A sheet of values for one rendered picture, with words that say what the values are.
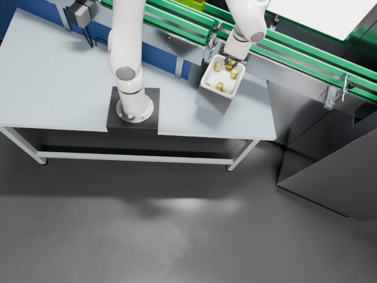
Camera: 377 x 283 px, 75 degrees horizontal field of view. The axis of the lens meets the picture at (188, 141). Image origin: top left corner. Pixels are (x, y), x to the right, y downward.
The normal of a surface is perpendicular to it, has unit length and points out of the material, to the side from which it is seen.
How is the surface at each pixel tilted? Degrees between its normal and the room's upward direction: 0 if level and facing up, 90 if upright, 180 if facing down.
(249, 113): 0
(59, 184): 0
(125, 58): 59
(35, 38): 0
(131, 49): 65
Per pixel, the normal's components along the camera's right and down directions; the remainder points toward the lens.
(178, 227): 0.14, -0.42
